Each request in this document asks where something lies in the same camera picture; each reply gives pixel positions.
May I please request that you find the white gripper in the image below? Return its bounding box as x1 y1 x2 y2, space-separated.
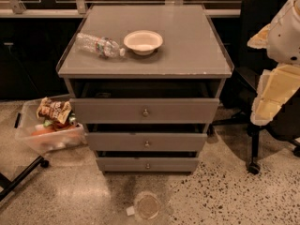
247 0 300 126

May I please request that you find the grey bottom drawer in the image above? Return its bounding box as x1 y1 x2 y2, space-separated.
96 151 199 173

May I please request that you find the grey drawer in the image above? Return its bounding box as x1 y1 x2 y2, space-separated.
87 124 207 152
96 151 199 173
71 81 218 124

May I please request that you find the grey top drawer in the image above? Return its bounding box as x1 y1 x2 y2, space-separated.
71 81 218 124

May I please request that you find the grey three-drawer cabinet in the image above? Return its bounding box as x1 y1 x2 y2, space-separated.
55 4 235 174

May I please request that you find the grey middle drawer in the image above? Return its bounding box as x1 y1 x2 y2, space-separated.
87 124 207 152

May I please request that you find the black office chair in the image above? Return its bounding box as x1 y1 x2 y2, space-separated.
220 0 300 174

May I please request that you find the white paper bowl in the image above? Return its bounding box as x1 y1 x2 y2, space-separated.
124 30 163 55

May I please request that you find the clear plastic water bottle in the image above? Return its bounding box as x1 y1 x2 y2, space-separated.
76 33 126 58

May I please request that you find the clear plastic cup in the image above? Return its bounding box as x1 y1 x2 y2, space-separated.
134 191 161 220

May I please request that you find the small white paper scrap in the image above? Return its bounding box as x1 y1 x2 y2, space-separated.
126 206 135 216

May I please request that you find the brown snack bag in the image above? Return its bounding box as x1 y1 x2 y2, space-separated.
37 97 71 124

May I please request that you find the clear plastic storage bin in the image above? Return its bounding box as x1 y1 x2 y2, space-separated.
15 99 86 155

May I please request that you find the black rolling stand leg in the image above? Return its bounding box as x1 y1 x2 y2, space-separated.
0 156 49 202

